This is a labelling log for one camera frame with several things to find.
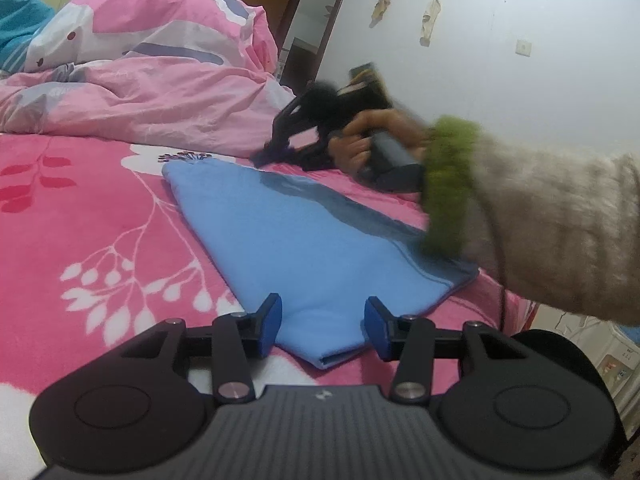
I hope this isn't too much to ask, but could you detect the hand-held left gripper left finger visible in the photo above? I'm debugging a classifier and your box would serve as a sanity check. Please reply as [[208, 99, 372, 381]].
[[122, 292, 283, 403]]

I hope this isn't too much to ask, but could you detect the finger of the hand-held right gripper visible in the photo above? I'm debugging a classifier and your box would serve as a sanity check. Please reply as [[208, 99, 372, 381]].
[[287, 139, 336, 171], [250, 97, 321, 166]]

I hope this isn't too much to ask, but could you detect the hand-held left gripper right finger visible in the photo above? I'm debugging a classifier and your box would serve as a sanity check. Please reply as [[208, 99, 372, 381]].
[[364, 296, 526, 403]]

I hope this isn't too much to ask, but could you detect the light blue shirt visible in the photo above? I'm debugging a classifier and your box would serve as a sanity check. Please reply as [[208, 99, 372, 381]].
[[161, 159, 481, 371]]

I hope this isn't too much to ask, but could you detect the person's right hand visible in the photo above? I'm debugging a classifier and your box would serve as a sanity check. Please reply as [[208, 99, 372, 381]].
[[327, 109, 435, 173]]

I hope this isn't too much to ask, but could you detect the pink and grey patterned duvet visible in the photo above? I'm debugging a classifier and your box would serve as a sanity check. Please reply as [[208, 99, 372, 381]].
[[0, 0, 296, 158]]

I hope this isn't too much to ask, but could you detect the beige hanging cloth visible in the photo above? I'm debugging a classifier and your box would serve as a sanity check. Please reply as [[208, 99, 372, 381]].
[[370, 0, 394, 29], [419, 0, 442, 48]]

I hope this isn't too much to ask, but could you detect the pink floral bed sheet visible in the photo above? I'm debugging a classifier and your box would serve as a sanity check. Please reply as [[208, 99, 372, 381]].
[[0, 132, 543, 480]]

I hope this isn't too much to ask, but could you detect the teal striped cloth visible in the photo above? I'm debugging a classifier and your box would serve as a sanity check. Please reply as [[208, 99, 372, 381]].
[[0, 0, 56, 71]]

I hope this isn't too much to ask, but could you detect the dark brown door frame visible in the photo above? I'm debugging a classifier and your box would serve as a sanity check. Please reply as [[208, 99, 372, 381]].
[[277, 0, 357, 93]]

